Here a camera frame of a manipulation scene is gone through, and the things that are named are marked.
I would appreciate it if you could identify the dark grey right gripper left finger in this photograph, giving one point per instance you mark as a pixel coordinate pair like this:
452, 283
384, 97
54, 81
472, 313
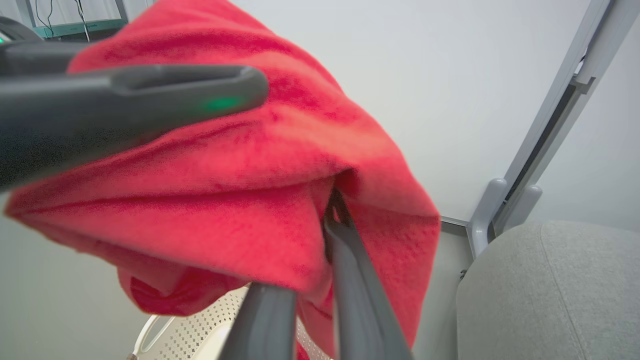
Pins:
262, 325

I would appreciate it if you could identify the grey fabric sofa seat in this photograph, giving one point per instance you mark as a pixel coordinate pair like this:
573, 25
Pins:
550, 300

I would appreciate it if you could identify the grey partition bottom rail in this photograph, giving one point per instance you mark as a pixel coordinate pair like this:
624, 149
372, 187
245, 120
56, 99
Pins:
454, 225

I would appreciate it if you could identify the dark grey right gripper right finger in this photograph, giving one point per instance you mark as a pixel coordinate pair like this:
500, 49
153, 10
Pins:
357, 300

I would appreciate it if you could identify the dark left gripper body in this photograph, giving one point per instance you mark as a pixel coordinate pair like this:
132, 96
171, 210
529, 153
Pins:
12, 31

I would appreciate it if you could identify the grey partition post with round feet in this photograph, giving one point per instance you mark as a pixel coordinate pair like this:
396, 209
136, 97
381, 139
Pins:
545, 130

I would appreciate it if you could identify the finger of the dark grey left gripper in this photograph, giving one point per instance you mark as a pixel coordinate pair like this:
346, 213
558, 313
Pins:
75, 115
30, 59

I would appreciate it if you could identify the red garment with white stripe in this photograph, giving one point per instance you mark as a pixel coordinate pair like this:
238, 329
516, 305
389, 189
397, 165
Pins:
240, 200

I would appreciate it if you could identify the teal table edge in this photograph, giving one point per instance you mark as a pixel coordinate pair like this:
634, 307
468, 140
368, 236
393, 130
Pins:
80, 28

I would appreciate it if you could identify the white perforated laundry basket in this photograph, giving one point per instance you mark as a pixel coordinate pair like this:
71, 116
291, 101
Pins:
200, 335

